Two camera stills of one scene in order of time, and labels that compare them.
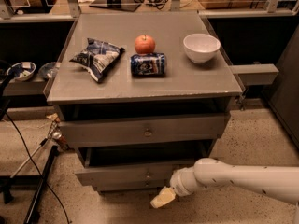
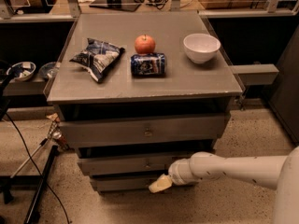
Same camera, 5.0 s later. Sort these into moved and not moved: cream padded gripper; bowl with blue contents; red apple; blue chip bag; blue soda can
Moved: cream padded gripper
Not moved: red apple; blue soda can; blue chip bag; bowl with blue contents
